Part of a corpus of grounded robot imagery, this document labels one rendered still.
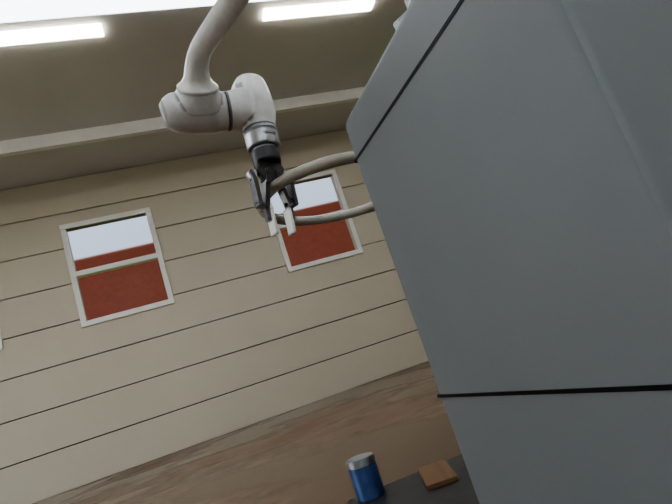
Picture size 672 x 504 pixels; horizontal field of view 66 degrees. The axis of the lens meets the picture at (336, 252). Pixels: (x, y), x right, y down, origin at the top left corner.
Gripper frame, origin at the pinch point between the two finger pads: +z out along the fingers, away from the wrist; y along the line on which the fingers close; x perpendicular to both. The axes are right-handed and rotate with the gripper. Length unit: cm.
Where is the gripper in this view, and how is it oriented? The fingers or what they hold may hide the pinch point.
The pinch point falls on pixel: (281, 222)
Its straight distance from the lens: 131.9
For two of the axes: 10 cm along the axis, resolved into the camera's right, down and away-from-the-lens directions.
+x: -5.8, 3.0, 7.6
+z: 2.4, 9.5, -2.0
